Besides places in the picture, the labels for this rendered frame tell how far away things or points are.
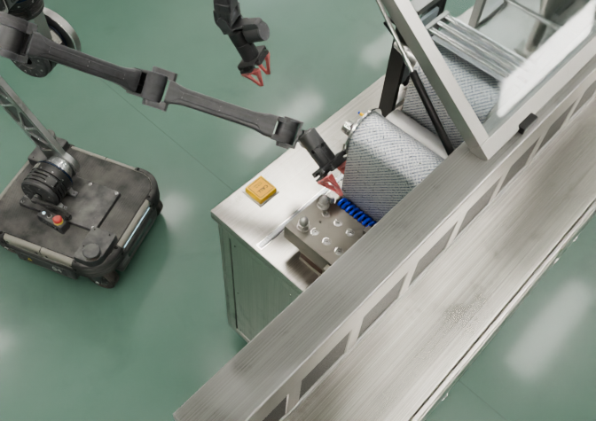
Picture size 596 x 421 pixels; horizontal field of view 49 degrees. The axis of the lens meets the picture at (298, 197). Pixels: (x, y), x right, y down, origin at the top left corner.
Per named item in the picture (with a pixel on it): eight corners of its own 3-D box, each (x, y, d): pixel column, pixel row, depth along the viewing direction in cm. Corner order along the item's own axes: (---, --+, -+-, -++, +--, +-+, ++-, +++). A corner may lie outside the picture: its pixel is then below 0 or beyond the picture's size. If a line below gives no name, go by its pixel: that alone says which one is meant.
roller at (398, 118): (396, 129, 193) (403, 101, 183) (466, 178, 184) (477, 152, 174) (370, 152, 188) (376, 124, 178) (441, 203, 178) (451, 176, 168)
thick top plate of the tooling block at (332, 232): (320, 204, 194) (322, 192, 189) (427, 289, 179) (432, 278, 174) (283, 237, 187) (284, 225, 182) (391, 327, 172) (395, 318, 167)
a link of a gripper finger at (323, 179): (331, 202, 186) (311, 176, 185) (347, 188, 189) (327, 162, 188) (342, 198, 180) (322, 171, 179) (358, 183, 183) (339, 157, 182)
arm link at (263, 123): (139, 103, 175) (152, 65, 175) (143, 104, 181) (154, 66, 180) (290, 152, 180) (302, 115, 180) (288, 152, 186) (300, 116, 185)
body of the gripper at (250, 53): (268, 49, 209) (257, 30, 204) (255, 69, 203) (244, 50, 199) (252, 51, 212) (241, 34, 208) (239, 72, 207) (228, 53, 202)
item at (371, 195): (341, 194, 190) (348, 154, 175) (403, 243, 181) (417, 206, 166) (340, 195, 190) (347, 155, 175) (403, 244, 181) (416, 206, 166)
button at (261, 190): (261, 179, 207) (261, 175, 205) (276, 191, 204) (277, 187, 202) (245, 191, 204) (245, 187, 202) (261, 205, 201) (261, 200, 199)
